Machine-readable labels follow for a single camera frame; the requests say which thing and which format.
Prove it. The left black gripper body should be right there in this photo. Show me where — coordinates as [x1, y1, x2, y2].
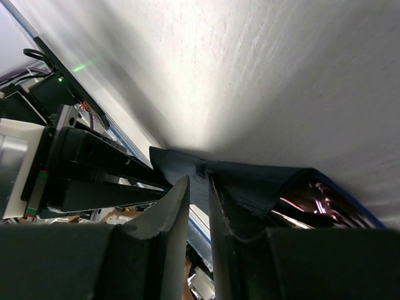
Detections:
[1, 118, 81, 219]

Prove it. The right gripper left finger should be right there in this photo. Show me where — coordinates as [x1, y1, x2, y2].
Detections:
[1, 176, 190, 299]

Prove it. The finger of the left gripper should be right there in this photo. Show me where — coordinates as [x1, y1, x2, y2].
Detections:
[62, 127, 171, 190]
[46, 181, 166, 213]

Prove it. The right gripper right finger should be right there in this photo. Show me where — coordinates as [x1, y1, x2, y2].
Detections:
[209, 179, 399, 299]

